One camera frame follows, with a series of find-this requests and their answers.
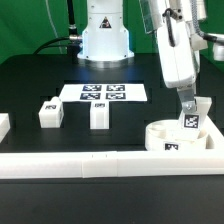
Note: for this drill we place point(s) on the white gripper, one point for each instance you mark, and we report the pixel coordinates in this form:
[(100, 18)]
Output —
[(179, 40)]

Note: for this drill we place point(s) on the white round stool seat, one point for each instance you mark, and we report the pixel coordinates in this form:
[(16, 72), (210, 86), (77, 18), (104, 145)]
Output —
[(175, 136)]

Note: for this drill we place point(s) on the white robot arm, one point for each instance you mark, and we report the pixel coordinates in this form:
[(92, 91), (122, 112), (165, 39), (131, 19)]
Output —
[(105, 40)]

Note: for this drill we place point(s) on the white marker sheet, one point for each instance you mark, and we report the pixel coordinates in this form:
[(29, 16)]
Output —
[(109, 92)]

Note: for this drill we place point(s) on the white U-shaped fence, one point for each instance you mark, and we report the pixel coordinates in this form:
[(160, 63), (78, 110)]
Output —
[(162, 157)]

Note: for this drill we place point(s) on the black upright cable connector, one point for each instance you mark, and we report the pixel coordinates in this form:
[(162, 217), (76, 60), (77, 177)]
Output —
[(71, 18)]

